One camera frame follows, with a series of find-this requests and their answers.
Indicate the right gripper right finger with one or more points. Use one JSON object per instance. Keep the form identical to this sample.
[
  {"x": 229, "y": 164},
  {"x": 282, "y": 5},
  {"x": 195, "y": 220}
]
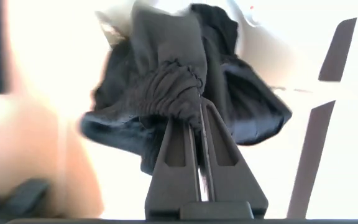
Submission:
[{"x": 238, "y": 186}]

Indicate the white laundry basket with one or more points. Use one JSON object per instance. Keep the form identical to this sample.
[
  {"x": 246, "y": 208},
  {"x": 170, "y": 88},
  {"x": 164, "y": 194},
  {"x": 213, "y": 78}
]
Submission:
[{"x": 275, "y": 62}]

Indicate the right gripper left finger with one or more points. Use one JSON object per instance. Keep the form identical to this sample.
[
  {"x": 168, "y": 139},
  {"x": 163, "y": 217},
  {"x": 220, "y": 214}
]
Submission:
[{"x": 169, "y": 186}]

